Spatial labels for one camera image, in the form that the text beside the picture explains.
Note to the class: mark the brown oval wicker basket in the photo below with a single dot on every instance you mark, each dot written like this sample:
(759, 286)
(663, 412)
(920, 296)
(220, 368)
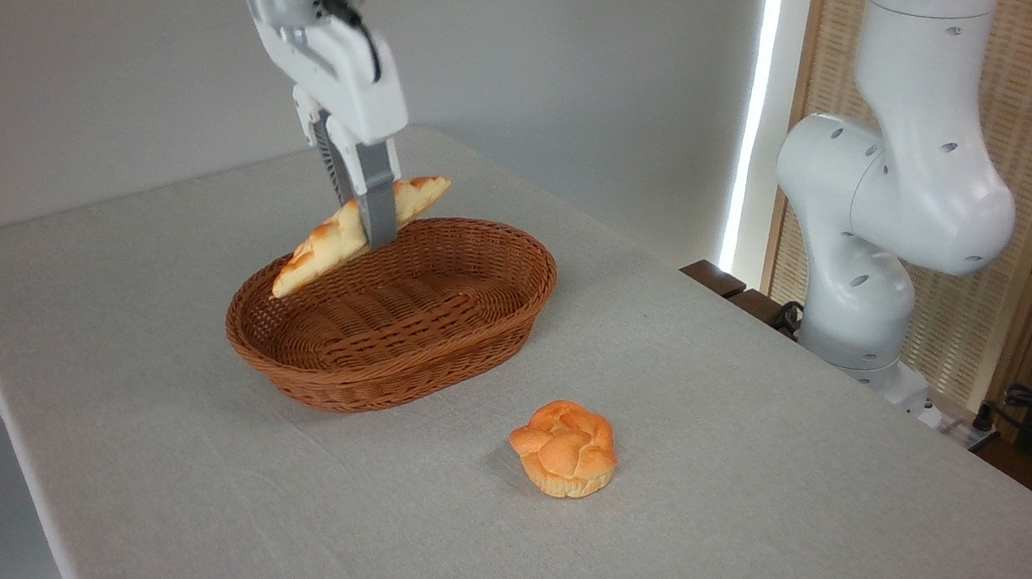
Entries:
(342, 376)

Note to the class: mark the long braided bread loaf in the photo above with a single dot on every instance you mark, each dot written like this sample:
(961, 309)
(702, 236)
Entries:
(319, 252)

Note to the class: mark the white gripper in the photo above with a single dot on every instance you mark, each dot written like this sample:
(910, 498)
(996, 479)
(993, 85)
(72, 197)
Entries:
(352, 90)

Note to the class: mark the round knotted bread bun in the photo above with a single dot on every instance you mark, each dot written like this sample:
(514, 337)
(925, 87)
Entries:
(564, 448)

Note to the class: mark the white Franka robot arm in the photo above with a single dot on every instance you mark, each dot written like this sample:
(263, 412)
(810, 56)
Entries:
(914, 184)

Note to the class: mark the dark wooden furniture edge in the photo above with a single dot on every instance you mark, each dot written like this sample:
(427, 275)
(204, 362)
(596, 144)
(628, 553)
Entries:
(714, 279)

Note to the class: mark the grey tablecloth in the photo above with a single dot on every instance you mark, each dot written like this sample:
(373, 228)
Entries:
(746, 524)

